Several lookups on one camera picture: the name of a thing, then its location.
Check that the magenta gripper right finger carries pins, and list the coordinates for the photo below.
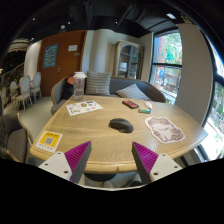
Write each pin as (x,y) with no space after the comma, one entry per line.
(152,166)

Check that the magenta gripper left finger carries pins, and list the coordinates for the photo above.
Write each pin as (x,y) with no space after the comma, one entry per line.
(69,165)

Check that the black computer mouse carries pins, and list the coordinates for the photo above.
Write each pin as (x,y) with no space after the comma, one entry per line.
(121,125)

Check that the yellow QR code card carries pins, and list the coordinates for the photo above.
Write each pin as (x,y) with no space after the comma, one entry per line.
(49,141)

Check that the green eraser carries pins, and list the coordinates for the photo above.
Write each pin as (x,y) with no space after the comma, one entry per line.
(147,111)

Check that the white sticker sheet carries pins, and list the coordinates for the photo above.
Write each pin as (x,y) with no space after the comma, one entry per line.
(82,107)

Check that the small pink white object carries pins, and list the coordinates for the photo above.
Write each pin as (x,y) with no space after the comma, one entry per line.
(148,104)

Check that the grey armchair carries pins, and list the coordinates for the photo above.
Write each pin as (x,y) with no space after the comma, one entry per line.
(15,139)

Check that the black orange backpack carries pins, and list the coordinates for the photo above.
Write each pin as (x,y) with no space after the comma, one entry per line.
(67,90)

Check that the grey curved sofa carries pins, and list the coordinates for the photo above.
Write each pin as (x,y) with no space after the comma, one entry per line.
(115,84)

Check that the grey striped flat cushion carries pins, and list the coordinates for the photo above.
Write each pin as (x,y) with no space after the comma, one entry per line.
(132,92)

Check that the clear plastic water bottle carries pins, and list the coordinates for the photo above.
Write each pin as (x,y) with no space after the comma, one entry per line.
(78,85)

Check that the white dining chair far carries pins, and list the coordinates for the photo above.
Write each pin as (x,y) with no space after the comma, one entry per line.
(36,82)

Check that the white dining chair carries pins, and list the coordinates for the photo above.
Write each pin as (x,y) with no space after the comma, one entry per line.
(36,82)
(24,92)
(13,93)

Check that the white dining chair leftmost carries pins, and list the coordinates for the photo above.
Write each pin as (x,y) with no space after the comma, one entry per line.
(13,93)

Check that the wooden glass cabinet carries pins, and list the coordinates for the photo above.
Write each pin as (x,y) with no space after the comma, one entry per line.
(128,60)

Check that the brown wooden door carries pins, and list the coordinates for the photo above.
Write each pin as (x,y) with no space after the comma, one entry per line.
(68,61)

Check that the blue poster on door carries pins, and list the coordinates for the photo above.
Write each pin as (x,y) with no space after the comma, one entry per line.
(50,55)

